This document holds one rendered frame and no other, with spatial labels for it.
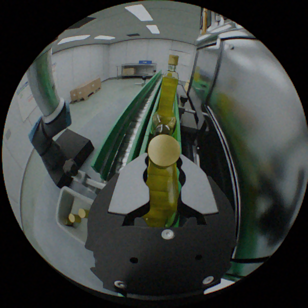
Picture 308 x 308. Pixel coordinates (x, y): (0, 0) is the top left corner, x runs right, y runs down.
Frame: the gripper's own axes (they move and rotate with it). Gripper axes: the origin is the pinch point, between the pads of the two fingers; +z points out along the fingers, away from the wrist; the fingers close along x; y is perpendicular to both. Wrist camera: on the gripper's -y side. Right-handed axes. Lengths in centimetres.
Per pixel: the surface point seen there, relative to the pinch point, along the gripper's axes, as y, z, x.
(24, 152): 30, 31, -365
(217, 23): -56, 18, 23
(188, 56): -292, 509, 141
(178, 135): 1.9, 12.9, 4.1
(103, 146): 3.1, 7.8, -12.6
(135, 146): 3.1, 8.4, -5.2
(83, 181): 6.3, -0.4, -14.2
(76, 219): 25.1, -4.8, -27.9
